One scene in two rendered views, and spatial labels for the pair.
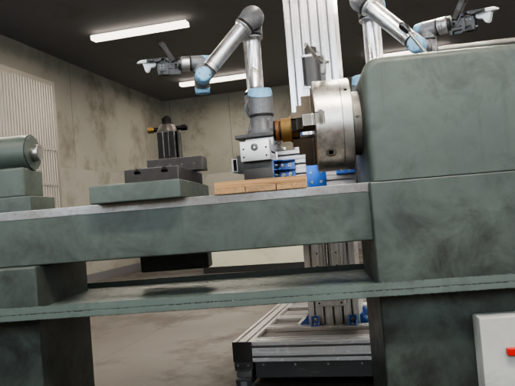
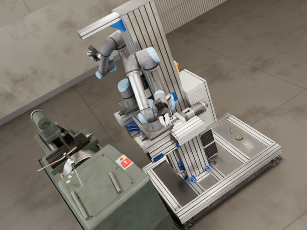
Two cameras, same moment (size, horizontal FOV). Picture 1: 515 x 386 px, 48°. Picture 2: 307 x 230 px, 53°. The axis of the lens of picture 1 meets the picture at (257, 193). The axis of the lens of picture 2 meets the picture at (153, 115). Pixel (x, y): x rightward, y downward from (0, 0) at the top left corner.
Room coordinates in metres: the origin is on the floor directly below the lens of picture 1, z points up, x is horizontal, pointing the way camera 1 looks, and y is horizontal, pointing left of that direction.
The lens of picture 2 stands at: (1.74, -2.28, 2.64)
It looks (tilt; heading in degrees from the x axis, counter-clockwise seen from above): 35 degrees down; 62
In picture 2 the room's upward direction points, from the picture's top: 23 degrees counter-clockwise
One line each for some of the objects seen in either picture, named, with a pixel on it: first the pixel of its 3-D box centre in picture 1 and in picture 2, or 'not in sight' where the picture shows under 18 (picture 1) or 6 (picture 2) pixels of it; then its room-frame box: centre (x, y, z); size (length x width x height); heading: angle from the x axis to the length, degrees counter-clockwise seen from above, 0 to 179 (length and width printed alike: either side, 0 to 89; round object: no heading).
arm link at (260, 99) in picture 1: (260, 101); (125, 87); (2.77, -0.05, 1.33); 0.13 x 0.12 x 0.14; 7
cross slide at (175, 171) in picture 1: (166, 178); (67, 149); (2.09, 0.32, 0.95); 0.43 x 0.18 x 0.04; 175
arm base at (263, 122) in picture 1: (262, 125); (129, 98); (2.77, -0.05, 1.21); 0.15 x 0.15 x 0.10
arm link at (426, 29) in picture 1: (426, 30); (160, 99); (2.61, -0.82, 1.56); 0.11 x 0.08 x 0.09; 55
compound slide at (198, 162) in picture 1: (177, 165); (71, 143); (2.15, 0.29, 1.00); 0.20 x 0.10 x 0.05; 85
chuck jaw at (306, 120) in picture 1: (307, 122); not in sight; (1.94, -0.19, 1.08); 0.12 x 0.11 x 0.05; 175
